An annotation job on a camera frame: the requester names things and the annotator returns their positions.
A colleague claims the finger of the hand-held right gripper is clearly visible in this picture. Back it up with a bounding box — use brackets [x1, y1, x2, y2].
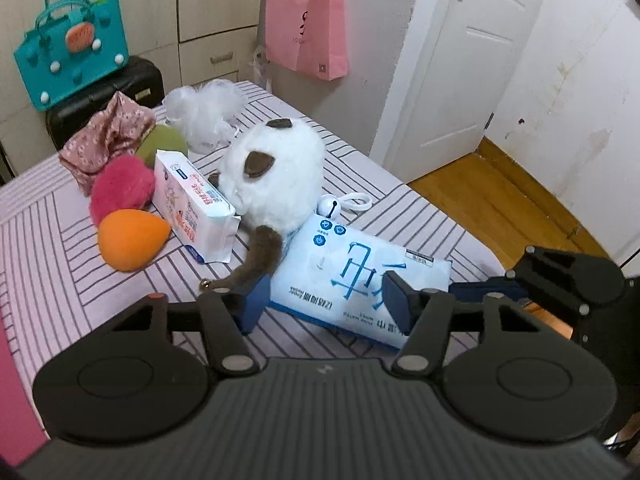
[448, 245, 627, 322]

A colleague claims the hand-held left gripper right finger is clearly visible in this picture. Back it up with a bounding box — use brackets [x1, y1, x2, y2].
[386, 270, 544, 377]

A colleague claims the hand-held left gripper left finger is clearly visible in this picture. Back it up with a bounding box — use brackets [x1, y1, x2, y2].
[102, 280, 274, 379]

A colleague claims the blue wet wipes pack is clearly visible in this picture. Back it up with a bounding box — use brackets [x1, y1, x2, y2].
[270, 214, 452, 350]

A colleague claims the white plush toy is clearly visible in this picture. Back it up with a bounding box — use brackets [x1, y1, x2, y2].
[200, 118, 326, 295]

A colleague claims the orange egg-shaped sponge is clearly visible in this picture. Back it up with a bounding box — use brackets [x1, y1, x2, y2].
[97, 209, 173, 273]

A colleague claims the pink storage box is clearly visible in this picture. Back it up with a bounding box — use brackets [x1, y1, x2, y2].
[0, 310, 47, 467]

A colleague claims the white tissue pack pink print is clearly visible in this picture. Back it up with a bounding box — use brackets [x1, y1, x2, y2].
[152, 149, 242, 265]

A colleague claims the pink fluffy ball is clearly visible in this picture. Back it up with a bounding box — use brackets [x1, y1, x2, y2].
[90, 155, 157, 225]

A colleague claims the striped purple bed sheet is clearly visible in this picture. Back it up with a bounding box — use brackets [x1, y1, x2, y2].
[0, 80, 507, 443]

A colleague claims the green sponge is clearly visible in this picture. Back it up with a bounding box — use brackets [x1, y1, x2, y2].
[135, 124, 189, 167]

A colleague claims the white mesh bath pouf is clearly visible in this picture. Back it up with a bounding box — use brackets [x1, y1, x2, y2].
[162, 79, 248, 155]

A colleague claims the white door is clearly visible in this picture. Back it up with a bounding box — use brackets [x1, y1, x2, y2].
[382, 0, 556, 185]

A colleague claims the pink floral cloth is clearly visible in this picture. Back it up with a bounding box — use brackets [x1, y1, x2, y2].
[59, 91, 157, 197]

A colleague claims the white plastic bag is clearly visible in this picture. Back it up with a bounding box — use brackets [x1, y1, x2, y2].
[250, 45, 274, 94]

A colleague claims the black suitcase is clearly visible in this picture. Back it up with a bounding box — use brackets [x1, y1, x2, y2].
[46, 56, 166, 151]

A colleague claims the pink shopping bag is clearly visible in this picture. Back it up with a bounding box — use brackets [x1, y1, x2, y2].
[264, 0, 349, 82]

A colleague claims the beige wardrobe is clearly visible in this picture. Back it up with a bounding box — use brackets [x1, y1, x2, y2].
[0, 0, 267, 177]

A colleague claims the teal tote bag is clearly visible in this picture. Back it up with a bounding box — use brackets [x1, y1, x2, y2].
[13, 0, 131, 112]

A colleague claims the white bell keychain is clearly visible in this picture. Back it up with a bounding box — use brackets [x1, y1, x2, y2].
[317, 192, 374, 221]

